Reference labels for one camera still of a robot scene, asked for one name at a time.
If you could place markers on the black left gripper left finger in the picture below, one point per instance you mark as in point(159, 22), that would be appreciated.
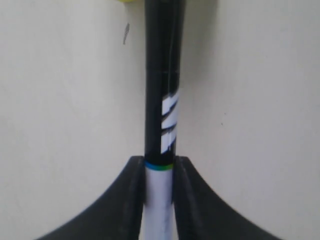
point(115, 215)

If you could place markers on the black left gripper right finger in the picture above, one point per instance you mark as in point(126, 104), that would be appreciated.
point(201, 214)

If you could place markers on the black and white marker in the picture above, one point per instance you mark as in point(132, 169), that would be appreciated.
point(164, 24)

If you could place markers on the yellow foam cube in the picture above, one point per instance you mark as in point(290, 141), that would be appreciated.
point(127, 1)

